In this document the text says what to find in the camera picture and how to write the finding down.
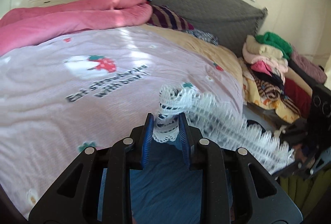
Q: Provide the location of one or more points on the green sweater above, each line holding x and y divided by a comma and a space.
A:
274, 41

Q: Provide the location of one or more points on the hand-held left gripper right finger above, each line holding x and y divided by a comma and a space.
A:
184, 141

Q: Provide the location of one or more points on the purple striped pillow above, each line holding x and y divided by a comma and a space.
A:
168, 18

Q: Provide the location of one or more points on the dark floral cloth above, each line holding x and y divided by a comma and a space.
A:
204, 36

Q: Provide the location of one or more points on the purple garment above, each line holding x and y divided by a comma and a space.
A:
307, 66

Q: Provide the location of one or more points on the pink quilt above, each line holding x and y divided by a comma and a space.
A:
64, 17

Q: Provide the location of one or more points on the pile of folded clothes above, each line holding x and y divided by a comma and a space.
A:
258, 105

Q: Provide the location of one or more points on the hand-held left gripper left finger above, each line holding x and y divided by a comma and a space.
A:
147, 136

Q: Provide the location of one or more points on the cream folded garment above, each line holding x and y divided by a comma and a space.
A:
258, 50

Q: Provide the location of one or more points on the pink strawberry printed bedsheet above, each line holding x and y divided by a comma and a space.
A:
51, 71

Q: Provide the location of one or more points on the red cloth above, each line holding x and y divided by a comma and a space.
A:
297, 97

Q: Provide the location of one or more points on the brown plaid cloth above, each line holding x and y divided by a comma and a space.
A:
269, 89

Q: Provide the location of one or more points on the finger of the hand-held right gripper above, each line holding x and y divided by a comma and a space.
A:
297, 168

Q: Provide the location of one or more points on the olive yellow cloth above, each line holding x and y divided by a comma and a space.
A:
300, 193

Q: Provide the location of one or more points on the pink folded garment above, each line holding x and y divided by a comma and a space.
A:
263, 66

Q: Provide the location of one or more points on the beige bedsheet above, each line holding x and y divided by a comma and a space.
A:
206, 53

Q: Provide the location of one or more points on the grey quilted headboard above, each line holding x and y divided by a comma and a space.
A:
206, 6

